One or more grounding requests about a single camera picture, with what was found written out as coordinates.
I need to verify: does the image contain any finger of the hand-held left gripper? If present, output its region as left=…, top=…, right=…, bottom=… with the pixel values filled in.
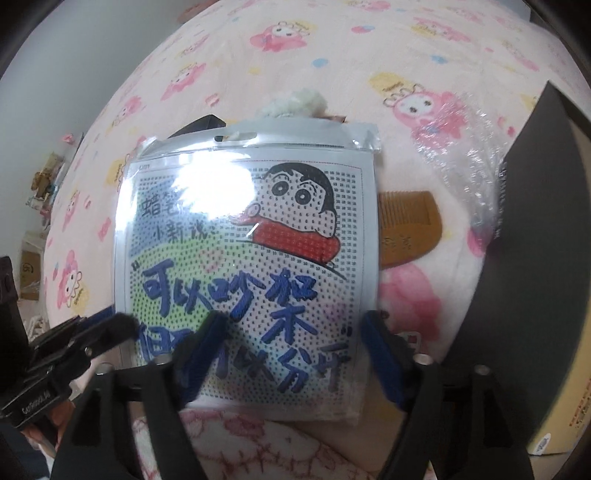
left=51, top=314, right=139, bottom=374
left=69, top=308, right=121, bottom=340

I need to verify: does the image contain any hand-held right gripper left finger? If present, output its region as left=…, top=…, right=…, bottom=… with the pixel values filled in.
left=48, top=311, right=229, bottom=480

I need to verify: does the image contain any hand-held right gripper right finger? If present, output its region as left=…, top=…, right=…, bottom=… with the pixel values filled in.
left=362, top=310, right=546, bottom=480

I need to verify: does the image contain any cartoon bead art packet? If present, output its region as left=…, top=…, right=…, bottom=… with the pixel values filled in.
left=113, top=117, right=384, bottom=425

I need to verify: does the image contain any wooden comb with tassel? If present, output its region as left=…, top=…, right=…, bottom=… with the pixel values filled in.
left=376, top=189, right=446, bottom=268

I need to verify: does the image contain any black cardboard box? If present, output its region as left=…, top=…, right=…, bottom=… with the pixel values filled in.
left=441, top=80, right=591, bottom=457

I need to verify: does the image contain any small black box rainbow ring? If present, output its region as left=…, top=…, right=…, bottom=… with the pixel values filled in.
left=166, top=113, right=229, bottom=139

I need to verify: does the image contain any brown cardboard carton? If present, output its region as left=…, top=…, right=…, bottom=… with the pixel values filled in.
left=18, top=231, right=51, bottom=301

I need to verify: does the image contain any cluttered shelf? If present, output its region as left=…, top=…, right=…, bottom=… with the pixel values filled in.
left=30, top=131, right=84, bottom=217

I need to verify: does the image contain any clear plastic wrap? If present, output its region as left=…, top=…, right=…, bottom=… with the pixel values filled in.
left=411, top=90, right=548, bottom=241

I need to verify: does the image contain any white fluffy plush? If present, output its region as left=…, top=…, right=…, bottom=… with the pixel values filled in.
left=259, top=88, right=345, bottom=124

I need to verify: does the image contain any pink cartoon printed blanket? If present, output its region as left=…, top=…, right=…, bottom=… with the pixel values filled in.
left=41, top=0, right=591, bottom=480

